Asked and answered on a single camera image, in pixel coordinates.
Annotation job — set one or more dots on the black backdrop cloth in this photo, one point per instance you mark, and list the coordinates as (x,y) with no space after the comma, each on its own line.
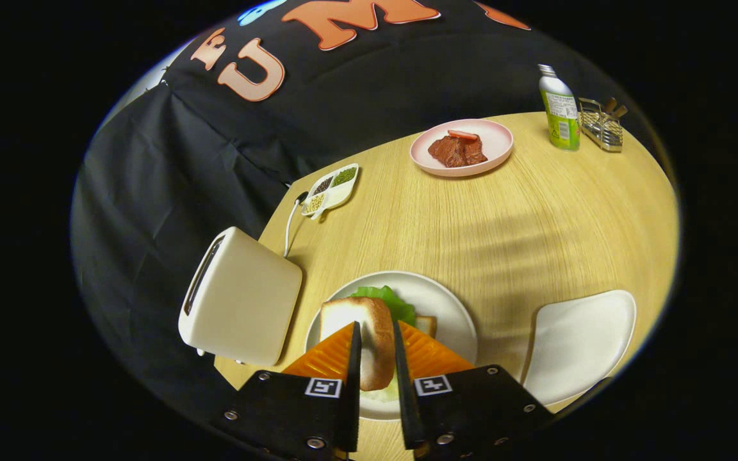
(343,109)

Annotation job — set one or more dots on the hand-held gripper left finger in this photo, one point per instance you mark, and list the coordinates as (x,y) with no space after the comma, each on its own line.
(298,416)

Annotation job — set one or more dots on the green labelled bottle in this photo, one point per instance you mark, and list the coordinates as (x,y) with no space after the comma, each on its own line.
(561,115)

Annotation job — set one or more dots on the pink plate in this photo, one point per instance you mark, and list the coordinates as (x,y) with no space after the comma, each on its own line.
(497,137)

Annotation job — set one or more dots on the red sausage strip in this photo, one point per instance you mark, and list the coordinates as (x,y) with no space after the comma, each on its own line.
(463,135)

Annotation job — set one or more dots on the squarish white plate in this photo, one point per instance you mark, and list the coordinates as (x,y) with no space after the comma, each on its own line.
(580,346)

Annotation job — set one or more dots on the round white plate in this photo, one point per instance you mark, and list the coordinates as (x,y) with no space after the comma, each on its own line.
(446,307)

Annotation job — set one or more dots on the green lettuce leaf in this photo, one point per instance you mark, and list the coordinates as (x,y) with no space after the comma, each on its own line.
(394,301)

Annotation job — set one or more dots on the white divided spice dish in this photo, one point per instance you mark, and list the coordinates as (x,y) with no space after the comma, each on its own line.
(337,192)

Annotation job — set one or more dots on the white toaster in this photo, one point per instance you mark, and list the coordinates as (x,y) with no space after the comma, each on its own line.
(247,301)

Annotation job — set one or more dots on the brown meat piece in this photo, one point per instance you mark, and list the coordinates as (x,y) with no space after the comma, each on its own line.
(455,153)

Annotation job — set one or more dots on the white bread slice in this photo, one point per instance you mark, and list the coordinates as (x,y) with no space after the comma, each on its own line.
(426,325)

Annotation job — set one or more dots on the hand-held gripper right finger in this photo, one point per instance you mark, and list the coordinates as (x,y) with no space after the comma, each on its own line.
(471,413)

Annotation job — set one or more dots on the toasted bread slice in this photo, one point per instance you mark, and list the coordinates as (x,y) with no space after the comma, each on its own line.
(375,346)

